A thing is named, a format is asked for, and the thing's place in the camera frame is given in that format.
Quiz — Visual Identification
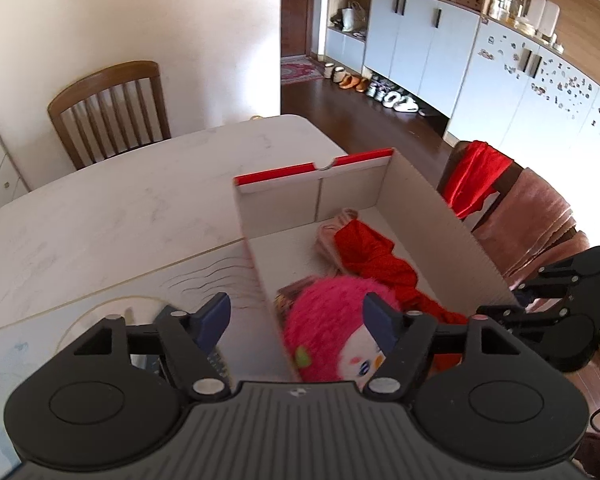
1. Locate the red garment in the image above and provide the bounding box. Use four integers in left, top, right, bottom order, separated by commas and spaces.
442, 140, 515, 219

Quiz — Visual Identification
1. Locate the red patterned rug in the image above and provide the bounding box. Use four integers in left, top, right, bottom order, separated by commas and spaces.
280, 57, 327, 87

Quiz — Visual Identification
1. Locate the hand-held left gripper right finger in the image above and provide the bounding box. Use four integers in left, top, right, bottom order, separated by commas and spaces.
362, 293, 532, 404

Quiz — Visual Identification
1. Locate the row of shoes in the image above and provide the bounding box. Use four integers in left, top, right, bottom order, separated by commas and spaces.
323, 62, 434, 117

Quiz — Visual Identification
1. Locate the white storage cabinet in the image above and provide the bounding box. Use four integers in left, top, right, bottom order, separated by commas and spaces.
324, 0, 482, 119

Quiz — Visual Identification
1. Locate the red shoe box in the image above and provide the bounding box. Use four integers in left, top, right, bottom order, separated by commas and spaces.
232, 147, 524, 384

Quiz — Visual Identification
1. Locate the red patterned cloth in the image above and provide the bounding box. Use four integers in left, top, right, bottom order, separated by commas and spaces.
334, 219, 470, 363

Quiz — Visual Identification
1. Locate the wooden chair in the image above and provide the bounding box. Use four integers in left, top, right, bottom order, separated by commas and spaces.
47, 60, 173, 171
436, 139, 592, 292

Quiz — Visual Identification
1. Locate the dark wooden door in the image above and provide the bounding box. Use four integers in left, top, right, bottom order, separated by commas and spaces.
280, 0, 327, 59

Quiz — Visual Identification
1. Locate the pink cloth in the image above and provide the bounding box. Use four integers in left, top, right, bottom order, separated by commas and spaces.
314, 208, 362, 277

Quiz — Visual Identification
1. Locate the white cabinet with stickers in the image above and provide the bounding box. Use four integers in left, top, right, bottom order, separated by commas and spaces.
442, 17, 600, 257

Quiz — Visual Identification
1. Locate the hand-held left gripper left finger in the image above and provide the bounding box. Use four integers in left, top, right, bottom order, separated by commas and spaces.
54, 292, 232, 403

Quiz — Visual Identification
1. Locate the pink towel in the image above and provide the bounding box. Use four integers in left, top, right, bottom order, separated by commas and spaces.
472, 167, 592, 292

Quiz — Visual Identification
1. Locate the black remote control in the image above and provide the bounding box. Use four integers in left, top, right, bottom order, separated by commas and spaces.
206, 346, 233, 390

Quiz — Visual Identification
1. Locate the white tote bag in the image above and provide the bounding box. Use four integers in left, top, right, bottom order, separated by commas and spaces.
339, 0, 369, 32

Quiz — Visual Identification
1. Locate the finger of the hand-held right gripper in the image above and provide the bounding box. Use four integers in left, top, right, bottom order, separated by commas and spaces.
475, 304, 557, 337
516, 247, 600, 302

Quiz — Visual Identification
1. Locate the printed table mat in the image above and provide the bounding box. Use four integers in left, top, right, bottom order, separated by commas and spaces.
0, 252, 262, 463

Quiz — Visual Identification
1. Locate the cluster of glass jars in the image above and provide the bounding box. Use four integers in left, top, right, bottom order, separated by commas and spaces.
487, 0, 567, 52

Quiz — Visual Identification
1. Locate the pink plush toy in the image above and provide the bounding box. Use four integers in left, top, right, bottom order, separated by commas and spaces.
281, 277, 407, 392

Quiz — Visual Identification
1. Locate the wooden wall shelf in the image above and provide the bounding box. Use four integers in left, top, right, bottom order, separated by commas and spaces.
484, 0, 600, 92

